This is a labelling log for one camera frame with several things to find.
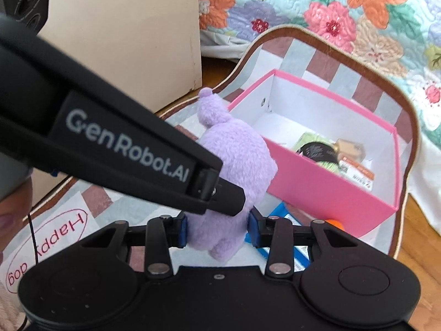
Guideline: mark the floral quilt bedspread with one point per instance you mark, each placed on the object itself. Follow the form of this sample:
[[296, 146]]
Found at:
[[398, 38]]

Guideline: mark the blue wet wipes pack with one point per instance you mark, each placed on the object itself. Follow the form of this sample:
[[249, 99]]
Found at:
[[261, 229]]

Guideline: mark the left hand with ring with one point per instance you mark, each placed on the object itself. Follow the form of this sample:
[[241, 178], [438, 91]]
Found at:
[[14, 209]]

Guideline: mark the purple plush toy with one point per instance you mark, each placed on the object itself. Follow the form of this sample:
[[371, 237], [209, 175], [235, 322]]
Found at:
[[247, 163]]

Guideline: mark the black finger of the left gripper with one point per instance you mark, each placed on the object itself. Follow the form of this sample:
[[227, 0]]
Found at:
[[218, 194]]

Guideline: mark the gold perfume bottle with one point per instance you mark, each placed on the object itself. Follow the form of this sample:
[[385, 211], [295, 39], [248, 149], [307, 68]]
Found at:
[[350, 149]]

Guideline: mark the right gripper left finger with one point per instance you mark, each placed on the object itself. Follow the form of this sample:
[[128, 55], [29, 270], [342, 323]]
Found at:
[[162, 233]]

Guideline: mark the orange white small box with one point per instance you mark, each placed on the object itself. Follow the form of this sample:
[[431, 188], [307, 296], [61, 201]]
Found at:
[[356, 173]]

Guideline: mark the orange makeup sponge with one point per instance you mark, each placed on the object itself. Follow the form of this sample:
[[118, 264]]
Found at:
[[335, 223]]

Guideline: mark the green yarn ball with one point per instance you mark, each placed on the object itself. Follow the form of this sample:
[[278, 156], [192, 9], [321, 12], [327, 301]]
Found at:
[[319, 149]]

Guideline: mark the pink cardboard box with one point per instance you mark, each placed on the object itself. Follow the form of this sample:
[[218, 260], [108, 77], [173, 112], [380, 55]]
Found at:
[[281, 107]]

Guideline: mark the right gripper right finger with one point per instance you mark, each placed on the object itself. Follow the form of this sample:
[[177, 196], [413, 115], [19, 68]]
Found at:
[[277, 234]]

